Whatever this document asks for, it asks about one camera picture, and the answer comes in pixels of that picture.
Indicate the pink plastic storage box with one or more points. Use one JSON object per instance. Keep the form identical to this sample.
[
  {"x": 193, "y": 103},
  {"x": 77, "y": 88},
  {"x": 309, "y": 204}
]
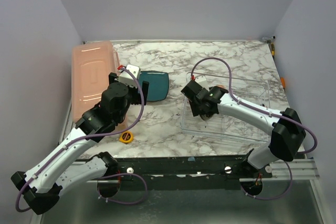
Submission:
[{"x": 90, "y": 68}]

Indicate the yellow tape measure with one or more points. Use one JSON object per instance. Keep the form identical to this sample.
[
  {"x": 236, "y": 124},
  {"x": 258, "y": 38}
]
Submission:
[{"x": 126, "y": 137}]

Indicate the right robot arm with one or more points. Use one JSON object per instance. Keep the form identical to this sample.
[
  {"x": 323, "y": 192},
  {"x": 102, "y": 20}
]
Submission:
[{"x": 284, "y": 128}]

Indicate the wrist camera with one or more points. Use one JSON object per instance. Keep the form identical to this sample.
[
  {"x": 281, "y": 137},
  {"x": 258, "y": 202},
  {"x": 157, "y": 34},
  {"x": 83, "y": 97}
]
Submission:
[
  {"x": 126, "y": 74},
  {"x": 199, "y": 82}
]

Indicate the orange clip on wall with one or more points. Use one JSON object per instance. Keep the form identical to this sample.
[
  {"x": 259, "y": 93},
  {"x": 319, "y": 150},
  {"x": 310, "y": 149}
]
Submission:
[{"x": 283, "y": 82}]

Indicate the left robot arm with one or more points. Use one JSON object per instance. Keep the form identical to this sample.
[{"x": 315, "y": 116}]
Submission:
[{"x": 119, "y": 110}]

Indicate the black mounting rail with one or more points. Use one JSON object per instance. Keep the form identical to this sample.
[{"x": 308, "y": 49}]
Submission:
[{"x": 184, "y": 173}]

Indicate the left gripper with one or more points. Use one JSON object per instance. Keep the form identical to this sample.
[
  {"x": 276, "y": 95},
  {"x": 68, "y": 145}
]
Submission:
[{"x": 144, "y": 92}]

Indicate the beige bowl dark rim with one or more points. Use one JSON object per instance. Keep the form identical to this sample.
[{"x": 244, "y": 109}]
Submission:
[{"x": 206, "y": 117}]

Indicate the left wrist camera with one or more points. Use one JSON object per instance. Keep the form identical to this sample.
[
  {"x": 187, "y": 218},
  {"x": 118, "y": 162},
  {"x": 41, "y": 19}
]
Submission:
[{"x": 126, "y": 74}]

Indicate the teal square plate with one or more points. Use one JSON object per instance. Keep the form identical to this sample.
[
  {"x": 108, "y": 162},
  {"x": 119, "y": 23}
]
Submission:
[{"x": 159, "y": 84}]

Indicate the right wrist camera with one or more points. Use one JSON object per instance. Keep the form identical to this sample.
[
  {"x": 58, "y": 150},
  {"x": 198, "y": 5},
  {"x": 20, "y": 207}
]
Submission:
[{"x": 199, "y": 82}]

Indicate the pink floral mug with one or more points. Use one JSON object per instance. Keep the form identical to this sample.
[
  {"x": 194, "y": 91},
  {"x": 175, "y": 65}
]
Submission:
[{"x": 221, "y": 87}]

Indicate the clear dish rack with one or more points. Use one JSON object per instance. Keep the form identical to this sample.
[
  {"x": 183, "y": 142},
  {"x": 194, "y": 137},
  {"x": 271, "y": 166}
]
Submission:
[{"x": 234, "y": 121}]

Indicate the yellow black tool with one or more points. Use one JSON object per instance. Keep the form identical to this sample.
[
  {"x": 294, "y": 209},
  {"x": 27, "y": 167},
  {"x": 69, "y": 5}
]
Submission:
[{"x": 272, "y": 49}]

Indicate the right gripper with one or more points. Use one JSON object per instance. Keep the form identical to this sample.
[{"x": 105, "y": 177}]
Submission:
[{"x": 191, "y": 97}]

